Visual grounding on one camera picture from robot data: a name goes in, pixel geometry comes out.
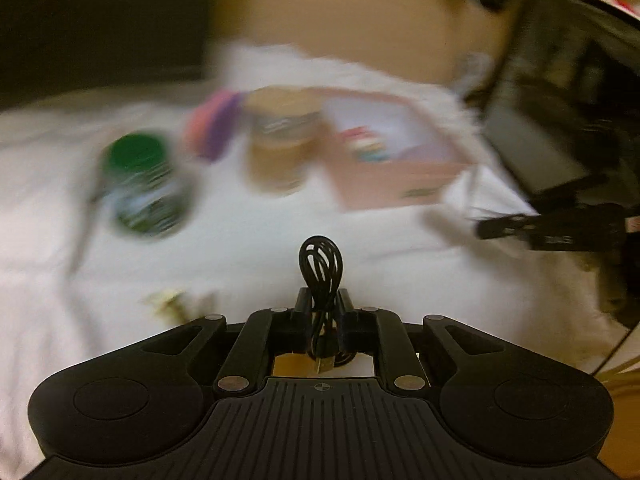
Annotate purple pink knitted toy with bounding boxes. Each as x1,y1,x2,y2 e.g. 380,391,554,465
183,89,244,162

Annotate black monitor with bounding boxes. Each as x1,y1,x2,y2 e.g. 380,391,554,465
482,0,639,206

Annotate pink cardboard box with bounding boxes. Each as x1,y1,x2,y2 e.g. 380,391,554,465
312,87,474,210

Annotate white textured cloth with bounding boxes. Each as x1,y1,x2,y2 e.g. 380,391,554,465
1,44,624,479

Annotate green lid glass jar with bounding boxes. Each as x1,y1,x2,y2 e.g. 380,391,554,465
101,130,192,237

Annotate tan lid clear jar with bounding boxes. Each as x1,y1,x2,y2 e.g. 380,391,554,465
243,86,321,195

